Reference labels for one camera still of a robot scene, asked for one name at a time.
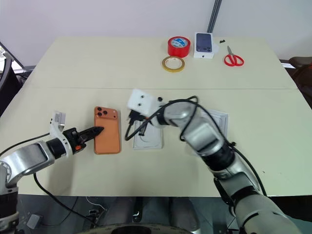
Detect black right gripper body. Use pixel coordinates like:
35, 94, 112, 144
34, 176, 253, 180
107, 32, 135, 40
127, 110, 150, 126

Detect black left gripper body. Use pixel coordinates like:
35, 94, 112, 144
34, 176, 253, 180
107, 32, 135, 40
62, 127, 87, 153

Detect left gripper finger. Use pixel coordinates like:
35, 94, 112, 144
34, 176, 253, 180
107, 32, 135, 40
78, 126, 105, 138
79, 133, 100, 144

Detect orange smartphone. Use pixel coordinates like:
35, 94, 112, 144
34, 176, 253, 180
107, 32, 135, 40
93, 106, 122, 155

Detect white phone box base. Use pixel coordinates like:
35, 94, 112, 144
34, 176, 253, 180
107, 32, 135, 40
132, 118, 164, 150

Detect white phone box lid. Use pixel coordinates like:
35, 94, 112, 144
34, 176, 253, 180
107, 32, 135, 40
208, 109, 230, 145

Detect white box with phone picture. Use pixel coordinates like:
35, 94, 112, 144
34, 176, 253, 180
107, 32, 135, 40
193, 32, 215, 59

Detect yellow tape roll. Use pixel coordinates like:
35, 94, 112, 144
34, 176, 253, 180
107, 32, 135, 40
161, 56, 186, 73

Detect red tape roll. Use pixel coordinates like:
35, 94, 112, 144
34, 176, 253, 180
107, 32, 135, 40
167, 36, 191, 59

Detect black office chair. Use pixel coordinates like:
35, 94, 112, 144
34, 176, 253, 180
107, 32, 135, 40
0, 40, 35, 117

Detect grey power adapter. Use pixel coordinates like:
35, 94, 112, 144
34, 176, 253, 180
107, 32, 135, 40
26, 214, 44, 230

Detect brown office chair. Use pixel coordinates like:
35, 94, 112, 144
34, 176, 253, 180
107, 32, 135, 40
280, 56, 312, 109

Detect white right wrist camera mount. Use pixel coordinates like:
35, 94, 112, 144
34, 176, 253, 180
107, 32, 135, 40
126, 89, 164, 118

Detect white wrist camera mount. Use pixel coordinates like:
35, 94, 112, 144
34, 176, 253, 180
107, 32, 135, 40
49, 110, 74, 157
126, 89, 164, 118

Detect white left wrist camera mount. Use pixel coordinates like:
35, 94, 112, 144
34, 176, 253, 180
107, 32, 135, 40
49, 110, 74, 157

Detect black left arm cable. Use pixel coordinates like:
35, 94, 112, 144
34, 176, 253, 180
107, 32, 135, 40
0, 133, 51, 157

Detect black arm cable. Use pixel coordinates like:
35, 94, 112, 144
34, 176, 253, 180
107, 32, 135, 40
0, 133, 51, 157
124, 95, 268, 197

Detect black cable under table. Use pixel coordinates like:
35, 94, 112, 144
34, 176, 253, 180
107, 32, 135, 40
33, 172, 99, 226

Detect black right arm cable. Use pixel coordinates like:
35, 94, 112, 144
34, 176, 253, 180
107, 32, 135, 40
124, 95, 268, 197

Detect white cable under table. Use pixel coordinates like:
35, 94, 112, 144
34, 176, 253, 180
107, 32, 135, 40
84, 195, 108, 213

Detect red-handled scissors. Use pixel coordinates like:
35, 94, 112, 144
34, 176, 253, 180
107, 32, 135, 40
223, 45, 245, 67

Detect aluminium profile post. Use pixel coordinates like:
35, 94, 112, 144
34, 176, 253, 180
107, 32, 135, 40
206, 0, 223, 33

